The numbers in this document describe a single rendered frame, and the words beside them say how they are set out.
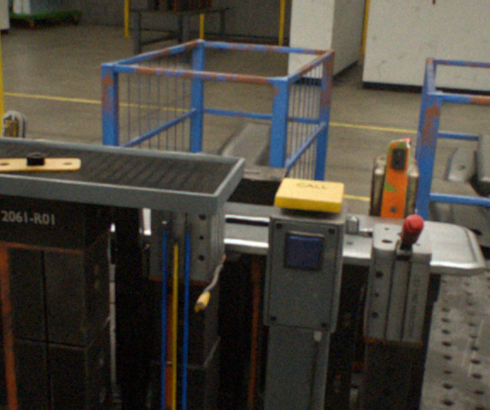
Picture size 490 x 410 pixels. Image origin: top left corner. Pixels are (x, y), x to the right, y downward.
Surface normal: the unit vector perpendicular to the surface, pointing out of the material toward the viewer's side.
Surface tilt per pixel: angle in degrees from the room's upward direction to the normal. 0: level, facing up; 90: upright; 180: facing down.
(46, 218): 90
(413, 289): 90
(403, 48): 90
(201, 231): 90
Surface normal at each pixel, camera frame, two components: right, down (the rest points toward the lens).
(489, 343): 0.04, -0.95
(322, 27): -0.30, 0.29
